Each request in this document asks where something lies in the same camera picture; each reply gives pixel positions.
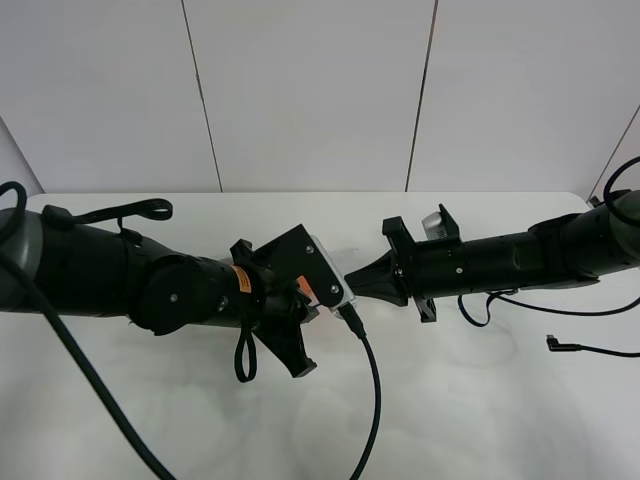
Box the orange fruit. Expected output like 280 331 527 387
297 276 318 306

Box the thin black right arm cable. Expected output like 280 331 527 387
457 155 640 329

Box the clear zip bag blue seal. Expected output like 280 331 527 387
299 244 366 331

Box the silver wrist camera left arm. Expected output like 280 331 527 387
259 223 358 317

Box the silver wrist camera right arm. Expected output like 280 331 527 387
422 204 460 241

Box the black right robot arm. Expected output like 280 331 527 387
346 190 639 323

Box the loose black usb cable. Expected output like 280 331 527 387
544 333 640 359

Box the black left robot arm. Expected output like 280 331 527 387
1 206 316 378

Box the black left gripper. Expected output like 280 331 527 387
228 240 316 379

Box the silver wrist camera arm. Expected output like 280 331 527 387
259 223 358 317
422 204 460 241

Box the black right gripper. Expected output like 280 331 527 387
345 216 439 323

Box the thick black camera cable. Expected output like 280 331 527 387
0 182 384 480

